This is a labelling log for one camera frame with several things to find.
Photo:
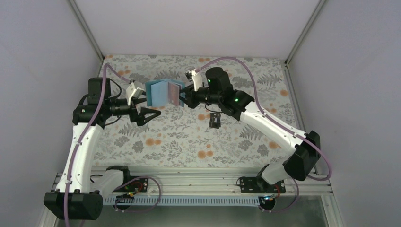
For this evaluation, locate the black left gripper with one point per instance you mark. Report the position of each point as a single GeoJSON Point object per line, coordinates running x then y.
{"type": "Point", "coordinates": [139, 117]}

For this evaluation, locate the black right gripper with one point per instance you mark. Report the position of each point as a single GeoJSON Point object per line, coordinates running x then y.
{"type": "Point", "coordinates": [189, 100]}

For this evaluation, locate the red credit card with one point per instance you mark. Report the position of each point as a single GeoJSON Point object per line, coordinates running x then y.
{"type": "Point", "coordinates": [173, 93]}

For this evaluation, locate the blue card holder wallet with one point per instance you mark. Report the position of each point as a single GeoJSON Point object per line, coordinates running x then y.
{"type": "Point", "coordinates": [157, 92]}

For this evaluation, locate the black credit card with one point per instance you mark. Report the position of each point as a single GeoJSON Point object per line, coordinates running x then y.
{"type": "Point", "coordinates": [215, 120]}

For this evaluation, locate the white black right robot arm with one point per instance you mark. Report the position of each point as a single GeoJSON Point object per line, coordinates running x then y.
{"type": "Point", "coordinates": [244, 108]}

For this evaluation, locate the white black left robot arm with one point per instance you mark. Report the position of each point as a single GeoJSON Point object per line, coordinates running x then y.
{"type": "Point", "coordinates": [75, 196]}

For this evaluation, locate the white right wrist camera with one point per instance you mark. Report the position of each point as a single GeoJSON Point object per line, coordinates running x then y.
{"type": "Point", "coordinates": [195, 77]}

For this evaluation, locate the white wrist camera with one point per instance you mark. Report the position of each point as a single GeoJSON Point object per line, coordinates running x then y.
{"type": "Point", "coordinates": [134, 91]}
{"type": "Point", "coordinates": [195, 77]}

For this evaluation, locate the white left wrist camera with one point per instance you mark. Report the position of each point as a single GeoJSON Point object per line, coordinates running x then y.
{"type": "Point", "coordinates": [134, 91]}

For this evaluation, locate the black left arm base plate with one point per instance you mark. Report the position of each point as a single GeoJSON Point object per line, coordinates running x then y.
{"type": "Point", "coordinates": [137, 184]}

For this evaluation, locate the aluminium rail base frame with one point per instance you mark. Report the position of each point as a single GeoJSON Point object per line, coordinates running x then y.
{"type": "Point", "coordinates": [191, 181]}

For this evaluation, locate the white slotted cable duct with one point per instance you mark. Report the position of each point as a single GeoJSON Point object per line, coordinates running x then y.
{"type": "Point", "coordinates": [143, 200]}

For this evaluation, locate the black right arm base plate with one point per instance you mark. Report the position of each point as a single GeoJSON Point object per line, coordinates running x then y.
{"type": "Point", "coordinates": [258, 185]}

